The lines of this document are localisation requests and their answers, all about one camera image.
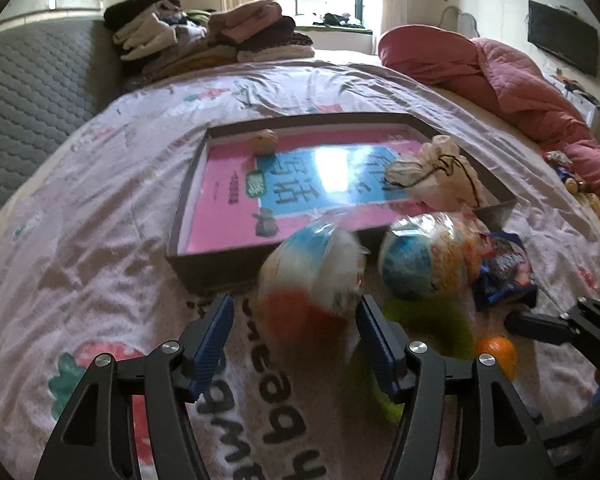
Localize pink quilt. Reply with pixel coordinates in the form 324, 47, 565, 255
472, 37, 600, 221

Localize white side table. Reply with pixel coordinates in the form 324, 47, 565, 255
545, 74, 600, 127

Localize green fuzzy cloth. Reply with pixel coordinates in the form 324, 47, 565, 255
350, 300, 473, 421

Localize walnut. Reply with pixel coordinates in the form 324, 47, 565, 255
252, 129, 279, 155

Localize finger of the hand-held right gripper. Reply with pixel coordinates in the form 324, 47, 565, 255
505, 310, 573, 346

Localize blue cookie packet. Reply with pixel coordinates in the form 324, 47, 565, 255
472, 232, 538, 311

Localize orange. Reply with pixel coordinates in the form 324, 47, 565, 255
474, 336, 518, 381

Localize green windowsill mat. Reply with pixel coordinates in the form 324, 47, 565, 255
297, 25, 373, 36

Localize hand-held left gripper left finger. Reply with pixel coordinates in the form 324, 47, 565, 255
34, 294, 235, 480

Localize grey quilted headboard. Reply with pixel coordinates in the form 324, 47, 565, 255
0, 10, 126, 231

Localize pink and blue book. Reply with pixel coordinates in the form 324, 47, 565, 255
179, 127, 431, 256

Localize beige drawstring pouch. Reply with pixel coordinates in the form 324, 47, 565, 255
384, 135, 491, 208

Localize black wall television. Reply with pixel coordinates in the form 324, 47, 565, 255
528, 0, 599, 77

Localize printed pink bed sheet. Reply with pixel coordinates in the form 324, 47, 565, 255
0, 60, 600, 480

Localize white wall cable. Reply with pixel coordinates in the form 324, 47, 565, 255
439, 5, 481, 37

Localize pink pillow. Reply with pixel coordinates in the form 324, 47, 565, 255
377, 25, 486, 86

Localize blue toy capsule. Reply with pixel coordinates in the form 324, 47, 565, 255
378, 212, 481, 301

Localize pile of folded clothes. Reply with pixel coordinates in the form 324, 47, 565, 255
102, 0, 315, 81

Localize shallow grey cardboard box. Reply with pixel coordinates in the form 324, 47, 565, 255
165, 112, 518, 296

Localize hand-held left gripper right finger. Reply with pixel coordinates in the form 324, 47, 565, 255
355, 295, 561, 480

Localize dark clothes on windowsill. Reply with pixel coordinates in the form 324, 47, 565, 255
322, 11, 366, 28

